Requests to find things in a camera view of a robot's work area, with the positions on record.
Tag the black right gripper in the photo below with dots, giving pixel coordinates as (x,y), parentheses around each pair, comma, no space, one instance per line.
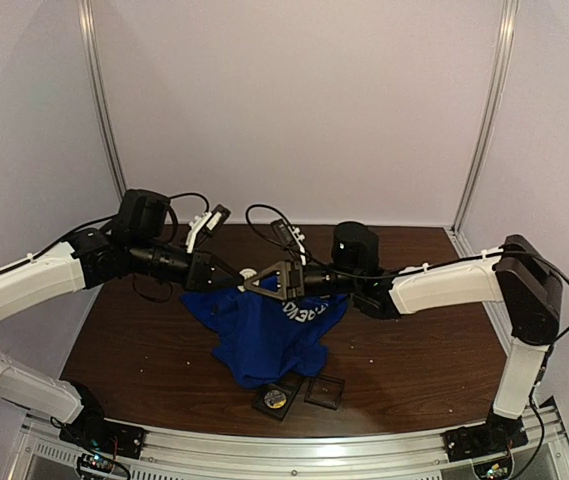
(295,279)

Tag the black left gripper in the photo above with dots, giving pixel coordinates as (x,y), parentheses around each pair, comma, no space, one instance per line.
(200,271)

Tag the blue printed t-shirt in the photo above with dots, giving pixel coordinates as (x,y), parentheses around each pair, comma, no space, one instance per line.
(260,339)

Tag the small round badge brooch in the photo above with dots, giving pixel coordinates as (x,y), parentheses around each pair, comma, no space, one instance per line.
(275,399)

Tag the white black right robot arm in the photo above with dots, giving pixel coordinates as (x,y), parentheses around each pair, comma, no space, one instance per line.
(513,274)

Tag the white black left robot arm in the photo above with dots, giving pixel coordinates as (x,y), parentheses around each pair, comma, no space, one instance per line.
(126,243)

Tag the black display box upper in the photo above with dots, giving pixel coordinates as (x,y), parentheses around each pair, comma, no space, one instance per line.
(294,382)

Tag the black display box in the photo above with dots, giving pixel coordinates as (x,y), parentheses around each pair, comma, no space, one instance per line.
(325,392)
(278,414)
(294,382)

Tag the black display box right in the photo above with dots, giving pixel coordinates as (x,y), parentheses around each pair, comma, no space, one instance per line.
(325,392)

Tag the black display box lower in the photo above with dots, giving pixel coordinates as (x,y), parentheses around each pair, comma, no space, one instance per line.
(278,414)

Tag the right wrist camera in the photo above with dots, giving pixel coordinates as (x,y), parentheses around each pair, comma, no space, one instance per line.
(291,239)

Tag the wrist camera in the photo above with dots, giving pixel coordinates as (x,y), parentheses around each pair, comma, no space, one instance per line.
(205,226)
(291,239)

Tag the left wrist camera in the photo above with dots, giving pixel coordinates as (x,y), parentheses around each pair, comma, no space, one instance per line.
(205,226)

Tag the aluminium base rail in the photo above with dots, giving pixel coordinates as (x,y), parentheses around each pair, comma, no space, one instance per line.
(179,454)

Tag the left aluminium frame post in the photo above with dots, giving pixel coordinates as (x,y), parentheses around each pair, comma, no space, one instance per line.
(90,43)

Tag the aluminium frame post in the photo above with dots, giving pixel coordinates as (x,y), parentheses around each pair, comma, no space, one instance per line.
(496,87)
(90,43)

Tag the right aluminium frame post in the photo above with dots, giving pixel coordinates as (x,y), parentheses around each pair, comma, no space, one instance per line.
(496,87)

